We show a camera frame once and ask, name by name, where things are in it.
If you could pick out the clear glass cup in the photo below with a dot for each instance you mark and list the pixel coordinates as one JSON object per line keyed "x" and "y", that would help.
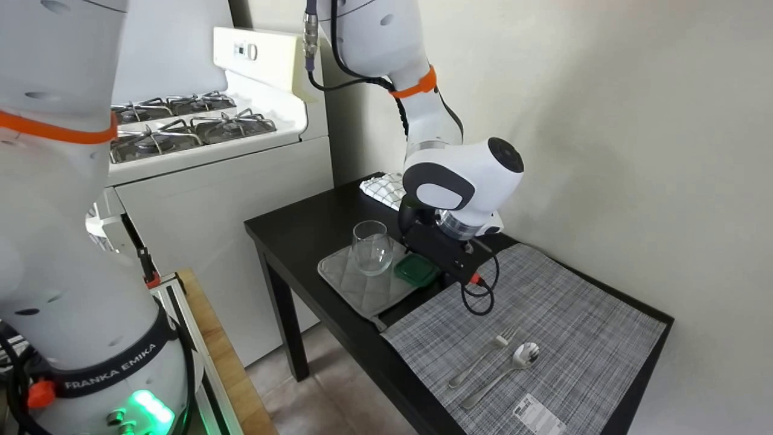
{"x": 372, "y": 249}

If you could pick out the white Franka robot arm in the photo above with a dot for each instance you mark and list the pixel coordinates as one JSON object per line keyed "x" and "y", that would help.
{"x": 63, "y": 281}

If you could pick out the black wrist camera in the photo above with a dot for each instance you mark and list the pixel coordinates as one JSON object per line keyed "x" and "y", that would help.
{"x": 451, "y": 255}

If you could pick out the white stove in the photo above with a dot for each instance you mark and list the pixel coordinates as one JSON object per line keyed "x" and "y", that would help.
{"x": 208, "y": 209}

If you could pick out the small white object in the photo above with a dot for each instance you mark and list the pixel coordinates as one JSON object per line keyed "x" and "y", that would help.
{"x": 527, "y": 353}

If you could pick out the black table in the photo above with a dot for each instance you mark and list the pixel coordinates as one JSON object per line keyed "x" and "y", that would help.
{"x": 288, "y": 322}

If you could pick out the green square lid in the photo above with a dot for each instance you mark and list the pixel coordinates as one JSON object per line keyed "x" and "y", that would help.
{"x": 414, "y": 273}

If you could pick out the wooden board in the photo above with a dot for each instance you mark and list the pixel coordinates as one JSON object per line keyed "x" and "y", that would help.
{"x": 232, "y": 379}

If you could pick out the grey woven placemat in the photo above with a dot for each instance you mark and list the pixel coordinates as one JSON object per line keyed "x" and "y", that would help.
{"x": 580, "y": 322}

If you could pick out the silver fork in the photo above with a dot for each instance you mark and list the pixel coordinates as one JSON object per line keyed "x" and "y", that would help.
{"x": 500, "y": 341}

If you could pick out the white black checked towel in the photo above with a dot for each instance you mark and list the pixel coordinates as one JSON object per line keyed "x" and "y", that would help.
{"x": 382, "y": 192}

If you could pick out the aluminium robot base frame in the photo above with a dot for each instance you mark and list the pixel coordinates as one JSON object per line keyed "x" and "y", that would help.
{"x": 202, "y": 363}

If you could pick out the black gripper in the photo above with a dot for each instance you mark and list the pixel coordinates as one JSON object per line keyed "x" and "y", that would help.
{"x": 414, "y": 231}

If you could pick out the black stove burner grate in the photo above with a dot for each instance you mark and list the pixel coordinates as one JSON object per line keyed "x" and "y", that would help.
{"x": 173, "y": 105}
{"x": 195, "y": 133}

